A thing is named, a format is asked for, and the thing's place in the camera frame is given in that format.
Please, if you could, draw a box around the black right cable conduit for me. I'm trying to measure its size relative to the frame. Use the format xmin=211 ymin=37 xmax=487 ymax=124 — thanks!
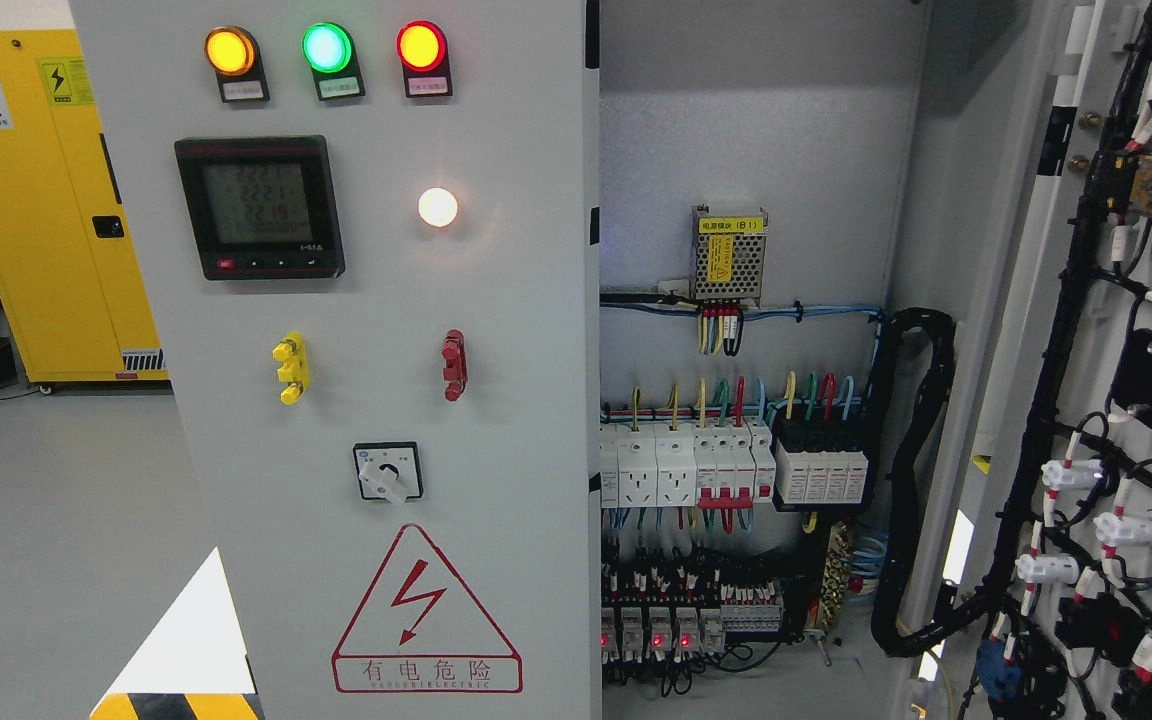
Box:
xmin=866 ymin=308 xmax=996 ymax=659

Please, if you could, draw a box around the yellow terminal post block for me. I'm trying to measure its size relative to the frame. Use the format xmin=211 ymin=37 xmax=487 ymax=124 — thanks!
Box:
xmin=271 ymin=332 xmax=312 ymax=406

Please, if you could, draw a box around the black surge protector block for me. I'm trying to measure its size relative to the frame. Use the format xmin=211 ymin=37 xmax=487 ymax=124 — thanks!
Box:
xmin=772 ymin=407 xmax=874 ymax=511

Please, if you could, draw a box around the white indicator lamp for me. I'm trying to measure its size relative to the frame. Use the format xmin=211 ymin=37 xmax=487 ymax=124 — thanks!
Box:
xmin=417 ymin=187 xmax=460 ymax=228

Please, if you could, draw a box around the green indicator lamp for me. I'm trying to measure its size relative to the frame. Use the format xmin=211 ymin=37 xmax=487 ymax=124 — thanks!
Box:
xmin=301 ymin=22 xmax=366 ymax=101

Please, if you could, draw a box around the red terminal post block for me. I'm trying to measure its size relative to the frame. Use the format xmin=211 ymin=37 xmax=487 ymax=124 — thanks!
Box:
xmin=442 ymin=329 xmax=468 ymax=402

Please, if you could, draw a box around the white breaker and socket row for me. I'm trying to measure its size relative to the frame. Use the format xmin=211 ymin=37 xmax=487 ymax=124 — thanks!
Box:
xmin=598 ymin=419 xmax=776 ymax=510

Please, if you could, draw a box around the grey cabinet enclosure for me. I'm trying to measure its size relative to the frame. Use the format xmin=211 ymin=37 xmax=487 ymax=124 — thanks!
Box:
xmin=584 ymin=0 xmax=1037 ymax=720

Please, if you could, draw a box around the relay and terminal row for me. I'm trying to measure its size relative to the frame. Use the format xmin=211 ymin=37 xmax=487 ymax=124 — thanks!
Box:
xmin=594 ymin=541 xmax=788 ymax=670

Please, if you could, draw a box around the yellow safety cabinet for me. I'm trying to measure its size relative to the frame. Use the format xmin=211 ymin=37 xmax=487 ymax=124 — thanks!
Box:
xmin=0 ymin=29 xmax=168 ymax=386

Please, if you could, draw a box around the metal mesh power supply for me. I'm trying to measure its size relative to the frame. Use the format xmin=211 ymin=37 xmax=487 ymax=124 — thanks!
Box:
xmin=690 ymin=204 xmax=770 ymax=306

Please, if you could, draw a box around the red indicator lamp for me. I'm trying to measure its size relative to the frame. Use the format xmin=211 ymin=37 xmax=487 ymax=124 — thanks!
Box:
xmin=396 ymin=18 xmax=453 ymax=99

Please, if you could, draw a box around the grey cabinet door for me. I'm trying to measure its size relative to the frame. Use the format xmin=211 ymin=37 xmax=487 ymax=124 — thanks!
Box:
xmin=872 ymin=1 xmax=1152 ymax=719
xmin=70 ymin=1 xmax=602 ymax=719

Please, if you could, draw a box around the black digital power meter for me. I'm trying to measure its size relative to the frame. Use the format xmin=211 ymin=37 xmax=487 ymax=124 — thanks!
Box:
xmin=174 ymin=135 xmax=346 ymax=281

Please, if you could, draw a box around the amber indicator lamp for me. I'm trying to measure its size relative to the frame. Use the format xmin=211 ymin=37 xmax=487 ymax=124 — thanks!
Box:
xmin=204 ymin=26 xmax=270 ymax=103

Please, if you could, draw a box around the red electric hazard sticker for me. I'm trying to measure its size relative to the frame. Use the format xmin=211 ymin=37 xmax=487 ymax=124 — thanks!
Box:
xmin=332 ymin=523 xmax=524 ymax=694

